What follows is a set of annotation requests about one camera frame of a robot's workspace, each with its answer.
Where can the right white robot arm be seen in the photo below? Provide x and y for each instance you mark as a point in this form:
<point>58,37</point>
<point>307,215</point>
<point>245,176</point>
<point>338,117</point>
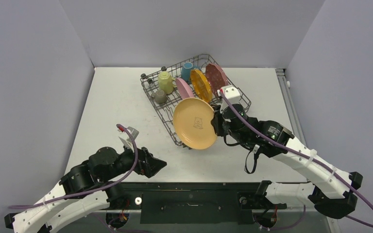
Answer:
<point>332,192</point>

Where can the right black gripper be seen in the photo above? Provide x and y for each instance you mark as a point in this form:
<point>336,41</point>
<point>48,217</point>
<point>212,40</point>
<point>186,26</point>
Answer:
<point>219,123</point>

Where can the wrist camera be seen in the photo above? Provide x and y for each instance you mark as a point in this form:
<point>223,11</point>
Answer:
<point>125,138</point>
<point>231,93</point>

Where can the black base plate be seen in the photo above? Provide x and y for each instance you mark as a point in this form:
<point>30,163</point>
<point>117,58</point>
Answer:
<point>190,203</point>

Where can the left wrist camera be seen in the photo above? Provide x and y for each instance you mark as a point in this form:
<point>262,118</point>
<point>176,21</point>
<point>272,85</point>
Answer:
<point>125,138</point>

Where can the pink dotted plate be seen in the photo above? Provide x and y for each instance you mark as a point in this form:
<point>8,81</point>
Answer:
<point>216,77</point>

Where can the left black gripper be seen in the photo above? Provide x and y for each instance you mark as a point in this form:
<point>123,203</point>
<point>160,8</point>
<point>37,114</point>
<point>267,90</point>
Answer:
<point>153,166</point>

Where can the small grey cup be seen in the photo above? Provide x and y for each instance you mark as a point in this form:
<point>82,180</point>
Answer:
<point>160,97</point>

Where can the pale yellow mug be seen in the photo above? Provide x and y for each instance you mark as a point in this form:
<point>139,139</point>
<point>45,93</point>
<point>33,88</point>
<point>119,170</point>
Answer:
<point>166,82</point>

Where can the grey wire dish rack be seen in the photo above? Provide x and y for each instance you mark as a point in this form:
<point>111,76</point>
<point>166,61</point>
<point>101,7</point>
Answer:
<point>149,82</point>

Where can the pale yellow bear plate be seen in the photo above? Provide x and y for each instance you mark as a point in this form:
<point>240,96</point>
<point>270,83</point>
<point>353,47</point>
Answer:
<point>192,123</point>

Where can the blue floral mug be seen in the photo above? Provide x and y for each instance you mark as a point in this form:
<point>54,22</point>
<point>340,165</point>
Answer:
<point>186,70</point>

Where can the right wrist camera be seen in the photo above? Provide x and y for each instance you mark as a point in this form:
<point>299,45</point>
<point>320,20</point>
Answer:
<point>231,93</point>

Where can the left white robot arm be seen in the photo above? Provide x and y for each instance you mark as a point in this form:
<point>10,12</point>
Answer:
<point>86,188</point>

